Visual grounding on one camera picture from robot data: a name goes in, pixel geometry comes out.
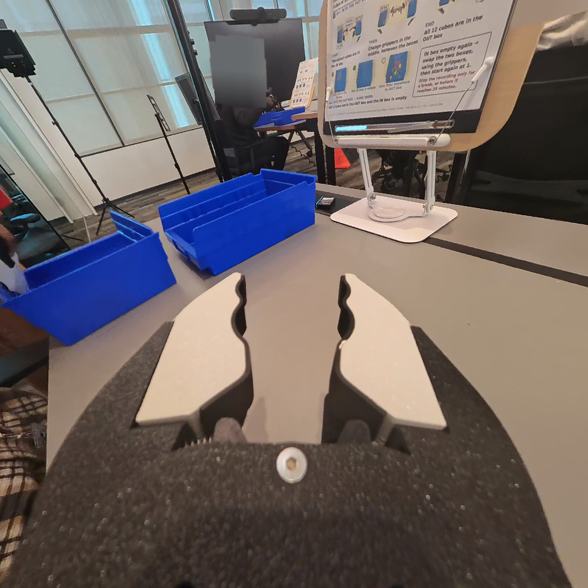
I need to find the glass panel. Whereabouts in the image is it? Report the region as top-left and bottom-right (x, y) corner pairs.
(0, 163), (70, 268)

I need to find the large black display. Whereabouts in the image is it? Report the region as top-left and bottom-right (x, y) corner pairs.
(204, 17), (307, 108)

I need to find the wood edged desk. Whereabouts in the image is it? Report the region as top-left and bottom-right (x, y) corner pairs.
(255, 108), (327, 185)

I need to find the black camera bar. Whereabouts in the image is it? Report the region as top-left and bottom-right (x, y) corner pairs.
(229, 7), (288, 22)

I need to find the grey chair base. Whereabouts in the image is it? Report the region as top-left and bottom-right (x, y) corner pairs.
(9, 212), (57, 265)

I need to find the black light stand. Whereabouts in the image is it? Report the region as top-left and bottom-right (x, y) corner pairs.
(146, 94), (192, 196)

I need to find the black tall tripod stand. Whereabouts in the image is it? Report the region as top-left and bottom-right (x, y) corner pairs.
(167, 0), (231, 183)

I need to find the wooden top desk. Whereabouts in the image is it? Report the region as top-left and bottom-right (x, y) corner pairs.
(0, 307), (50, 391)

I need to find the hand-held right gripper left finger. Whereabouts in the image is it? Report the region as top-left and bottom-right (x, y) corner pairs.
(134, 272), (254, 439)

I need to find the black partition panel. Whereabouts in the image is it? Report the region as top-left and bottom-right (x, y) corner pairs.
(452, 43), (588, 227)

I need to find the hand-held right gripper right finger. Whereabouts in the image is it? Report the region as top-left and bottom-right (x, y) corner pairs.
(327, 273), (448, 444)

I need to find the black studio light on stand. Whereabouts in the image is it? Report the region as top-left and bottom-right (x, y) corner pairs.
(0, 18), (136, 242)

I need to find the blue plastic bin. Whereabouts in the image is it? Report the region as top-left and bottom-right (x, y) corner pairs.
(254, 107), (307, 129)
(157, 168), (319, 277)

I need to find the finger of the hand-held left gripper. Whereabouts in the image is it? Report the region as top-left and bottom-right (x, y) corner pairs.
(0, 251), (29, 295)

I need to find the blue plastic container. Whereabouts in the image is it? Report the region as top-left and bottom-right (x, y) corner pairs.
(0, 211), (178, 346)

